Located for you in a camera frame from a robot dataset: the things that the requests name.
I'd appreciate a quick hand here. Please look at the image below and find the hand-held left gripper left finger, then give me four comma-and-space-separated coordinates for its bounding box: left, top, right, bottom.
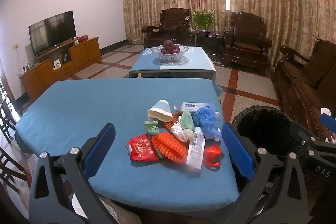
28, 123, 116, 224

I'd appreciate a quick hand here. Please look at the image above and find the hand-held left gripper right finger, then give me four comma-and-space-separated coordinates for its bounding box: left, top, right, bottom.
221, 123, 310, 224

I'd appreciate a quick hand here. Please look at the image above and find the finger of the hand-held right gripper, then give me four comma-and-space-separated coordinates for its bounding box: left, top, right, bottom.
293, 122, 336, 159
320, 113, 336, 136

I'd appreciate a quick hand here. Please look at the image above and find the red plastic bag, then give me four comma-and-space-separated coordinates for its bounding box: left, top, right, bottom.
203, 144, 222, 168

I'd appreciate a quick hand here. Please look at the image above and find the black-lined trash bin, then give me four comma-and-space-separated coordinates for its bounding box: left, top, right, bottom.
231, 105, 321, 203

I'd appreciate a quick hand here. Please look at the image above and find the red printed packet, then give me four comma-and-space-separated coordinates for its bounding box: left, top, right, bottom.
127, 134, 159, 161

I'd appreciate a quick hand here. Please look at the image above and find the white squeeze tube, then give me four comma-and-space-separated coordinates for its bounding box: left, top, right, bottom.
186, 126, 206, 170

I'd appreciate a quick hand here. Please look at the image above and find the blue plastic bag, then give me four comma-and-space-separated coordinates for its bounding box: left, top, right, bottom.
193, 106, 222, 140

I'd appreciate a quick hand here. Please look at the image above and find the light green foam piece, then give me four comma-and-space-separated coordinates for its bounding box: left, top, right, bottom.
180, 111, 194, 131
144, 120, 160, 135

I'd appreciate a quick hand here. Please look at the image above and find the white tissue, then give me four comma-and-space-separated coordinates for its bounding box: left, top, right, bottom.
171, 123, 195, 142

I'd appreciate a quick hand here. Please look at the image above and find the dark wooden sofa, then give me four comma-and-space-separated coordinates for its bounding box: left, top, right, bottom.
272, 39, 336, 140

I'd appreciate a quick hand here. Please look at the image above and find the crumpled clear plastic wrap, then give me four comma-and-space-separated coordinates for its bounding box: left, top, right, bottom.
203, 101, 219, 112

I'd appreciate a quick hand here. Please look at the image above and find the small white box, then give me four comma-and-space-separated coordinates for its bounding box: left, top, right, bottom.
181, 101, 208, 111

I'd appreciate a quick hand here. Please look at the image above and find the blue and white paper cup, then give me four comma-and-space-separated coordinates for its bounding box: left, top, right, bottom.
147, 100, 172, 122

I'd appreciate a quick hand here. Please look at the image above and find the dark wooden dining chair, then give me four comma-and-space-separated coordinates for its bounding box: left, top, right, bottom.
0, 147, 29, 194
0, 77, 20, 146

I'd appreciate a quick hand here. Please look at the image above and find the wooden television cabinet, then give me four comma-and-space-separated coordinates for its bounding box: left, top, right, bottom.
20, 36, 102, 100

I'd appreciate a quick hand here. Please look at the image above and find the coffee table with blue cloth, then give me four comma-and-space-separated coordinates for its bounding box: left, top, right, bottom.
129, 46, 217, 75

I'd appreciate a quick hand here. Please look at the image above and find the dark wooden side table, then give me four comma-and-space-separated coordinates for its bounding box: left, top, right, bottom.
193, 30, 226, 56

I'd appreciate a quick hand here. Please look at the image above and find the dark wooden armchair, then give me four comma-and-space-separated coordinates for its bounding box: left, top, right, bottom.
142, 7, 192, 48
221, 11, 272, 75

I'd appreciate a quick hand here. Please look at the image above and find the glass fruit bowl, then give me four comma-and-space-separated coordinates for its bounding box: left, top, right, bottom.
150, 46, 189, 64

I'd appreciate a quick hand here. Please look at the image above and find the flat screen television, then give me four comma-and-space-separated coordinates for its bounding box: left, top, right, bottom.
28, 10, 77, 56

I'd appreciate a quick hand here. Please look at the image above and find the potted green plant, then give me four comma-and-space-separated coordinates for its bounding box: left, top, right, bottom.
192, 8, 217, 31

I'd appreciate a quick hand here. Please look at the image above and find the power strip with cables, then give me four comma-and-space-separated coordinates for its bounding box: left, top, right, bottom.
17, 60, 34, 75

